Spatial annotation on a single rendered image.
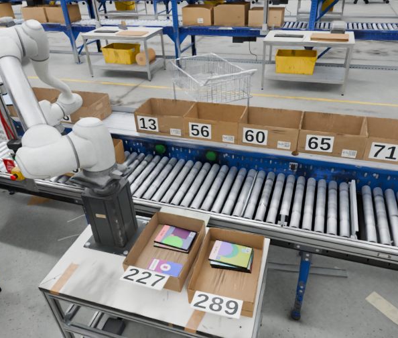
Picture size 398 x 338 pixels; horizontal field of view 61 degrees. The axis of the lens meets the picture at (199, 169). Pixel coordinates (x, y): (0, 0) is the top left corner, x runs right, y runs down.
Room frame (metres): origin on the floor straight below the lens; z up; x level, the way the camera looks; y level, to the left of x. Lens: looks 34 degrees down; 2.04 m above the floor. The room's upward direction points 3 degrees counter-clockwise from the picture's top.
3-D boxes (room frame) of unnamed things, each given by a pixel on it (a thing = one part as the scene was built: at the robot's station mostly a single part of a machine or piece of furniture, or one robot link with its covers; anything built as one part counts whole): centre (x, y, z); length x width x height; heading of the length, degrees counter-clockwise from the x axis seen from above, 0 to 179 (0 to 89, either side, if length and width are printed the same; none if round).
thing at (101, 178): (1.33, 0.45, 1.19); 0.22 x 0.18 x 0.06; 60
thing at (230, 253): (1.12, -0.13, 0.79); 0.19 x 0.14 x 0.02; 69
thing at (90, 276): (1.14, 0.22, 0.74); 1.00 x 0.58 x 0.03; 71
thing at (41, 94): (2.77, 1.33, 0.96); 0.39 x 0.29 x 0.17; 69
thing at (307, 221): (1.54, -0.65, 0.72); 0.52 x 0.05 x 0.05; 159
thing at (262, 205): (1.63, -0.40, 0.72); 0.52 x 0.05 x 0.05; 159
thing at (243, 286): (1.03, -0.11, 0.80); 0.38 x 0.28 x 0.10; 162
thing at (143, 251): (1.18, 0.18, 0.80); 0.38 x 0.28 x 0.10; 160
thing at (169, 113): (2.35, 0.22, 0.96); 0.39 x 0.29 x 0.17; 70
